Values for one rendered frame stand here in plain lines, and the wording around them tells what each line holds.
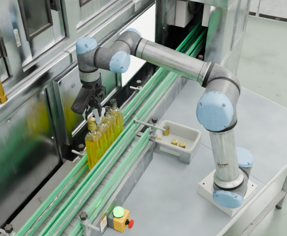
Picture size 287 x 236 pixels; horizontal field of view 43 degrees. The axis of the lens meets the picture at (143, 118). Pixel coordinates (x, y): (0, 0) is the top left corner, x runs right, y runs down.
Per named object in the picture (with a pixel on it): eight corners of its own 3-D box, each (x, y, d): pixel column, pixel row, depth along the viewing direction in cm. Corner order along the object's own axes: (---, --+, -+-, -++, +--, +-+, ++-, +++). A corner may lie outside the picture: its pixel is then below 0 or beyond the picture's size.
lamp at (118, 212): (116, 207, 155) (116, 203, 153) (126, 211, 153) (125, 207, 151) (111, 216, 152) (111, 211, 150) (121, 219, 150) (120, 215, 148)
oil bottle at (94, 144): (94, 160, 168) (90, 126, 154) (105, 165, 166) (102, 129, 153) (88, 169, 164) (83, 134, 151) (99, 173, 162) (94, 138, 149)
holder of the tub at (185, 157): (154, 128, 205) (154, 117, 200) (200, 143, 196) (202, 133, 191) (140, 147, 193) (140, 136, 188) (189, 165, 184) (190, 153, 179)
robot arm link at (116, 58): (135, 43, 128) (106, 37, 131) (121, 60, 120) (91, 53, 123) (135, 62, 133) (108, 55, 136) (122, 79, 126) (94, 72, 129)
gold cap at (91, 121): (91, 123, 152) (90, 115, 149) (98, 126, 151) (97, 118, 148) (86, 129, 149) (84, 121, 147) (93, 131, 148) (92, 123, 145)
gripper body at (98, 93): (107, 98, 146) (105, 73, 139) (96, 110, 140) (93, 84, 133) (91, 93, 149) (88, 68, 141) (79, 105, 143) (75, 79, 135)
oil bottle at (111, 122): (108, 145, 176) (105, 111, 162) (118, 149, 174) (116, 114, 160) (102, 152, 172) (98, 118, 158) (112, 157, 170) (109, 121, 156)
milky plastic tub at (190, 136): (163, 130, 203) (163, 118, 198) (201, 143, 195) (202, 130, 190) (149, 150, 191) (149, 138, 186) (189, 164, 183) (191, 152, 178)
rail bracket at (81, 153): (77, 159, 169) (73, 139, 161) (89, 165, 167) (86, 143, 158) (71, 165, 166) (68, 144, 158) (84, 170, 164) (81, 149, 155)
